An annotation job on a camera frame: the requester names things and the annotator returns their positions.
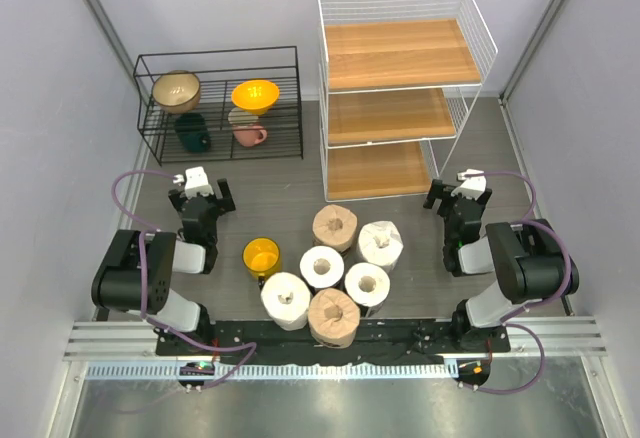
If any yellow mug black handle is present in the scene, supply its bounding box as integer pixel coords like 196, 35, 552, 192
242, 237, 282, 289

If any dark green mug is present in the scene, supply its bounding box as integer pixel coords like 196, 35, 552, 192
174, 112, 211, 153

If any white roll dark wrap centre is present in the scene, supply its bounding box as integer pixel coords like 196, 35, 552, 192
299, 246, 345, 293

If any brown paper towel roll front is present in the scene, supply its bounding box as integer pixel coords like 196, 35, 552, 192
308, 288, 360, 349

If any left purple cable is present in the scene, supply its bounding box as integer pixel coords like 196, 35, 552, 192
110, 168, 258, 390

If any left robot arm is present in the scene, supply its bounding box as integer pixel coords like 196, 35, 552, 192
91, 168, 236, 357

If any white towel roll front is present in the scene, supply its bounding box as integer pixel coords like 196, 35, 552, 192
261, 272, 311, 331

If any purple cable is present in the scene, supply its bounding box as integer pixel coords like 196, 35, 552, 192
110, 168, 258, 390
464, 169, 573, 393

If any white roll dark wrap right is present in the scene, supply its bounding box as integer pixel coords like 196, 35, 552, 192
344, 262, 390, 318

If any yellow bowl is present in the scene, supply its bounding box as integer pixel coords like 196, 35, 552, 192
231, 79, 280, 116

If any aluminium rail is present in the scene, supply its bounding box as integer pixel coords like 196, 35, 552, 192
63, 316, 606, 381

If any white roll dark wrap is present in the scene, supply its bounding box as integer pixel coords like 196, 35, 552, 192
299, 246, 345, 293
344, 262, 390, 318

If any beige ceramic bowl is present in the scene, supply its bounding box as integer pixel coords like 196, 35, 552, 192
152, 70, 201, 114

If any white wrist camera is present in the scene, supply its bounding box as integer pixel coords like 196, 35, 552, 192
173, 167, 214, 199
451, 169, 487, 200

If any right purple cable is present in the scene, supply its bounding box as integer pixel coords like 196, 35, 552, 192
464, 169, 573, 393

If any brown paper towel roll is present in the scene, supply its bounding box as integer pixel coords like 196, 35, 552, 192
308, 288, 360, 349
312, 204, 358, 254

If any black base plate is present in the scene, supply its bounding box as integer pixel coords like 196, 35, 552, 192
154, 318, 511, 366

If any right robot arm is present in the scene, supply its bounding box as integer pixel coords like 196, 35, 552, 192
423, 169, 579, 353

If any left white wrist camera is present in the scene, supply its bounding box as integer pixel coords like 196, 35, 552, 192
173, 167, 214, 199

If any pink mug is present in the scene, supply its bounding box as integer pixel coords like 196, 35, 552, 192
233, 125, 268, 148

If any brown paper towel roll back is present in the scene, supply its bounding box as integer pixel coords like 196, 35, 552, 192
312, 204, 358, 254

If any black wire dish rack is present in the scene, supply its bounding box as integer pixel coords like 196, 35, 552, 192
133, 46, 304, 165

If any white wire wooden shelf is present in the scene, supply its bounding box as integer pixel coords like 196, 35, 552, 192
317, 0, 498, 202

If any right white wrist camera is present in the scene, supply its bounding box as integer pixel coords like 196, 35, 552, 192
451, 169, 487, 200

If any white towel roll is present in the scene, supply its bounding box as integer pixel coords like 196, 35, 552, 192
357, 221, 404, 273
261, 272, 311, 331

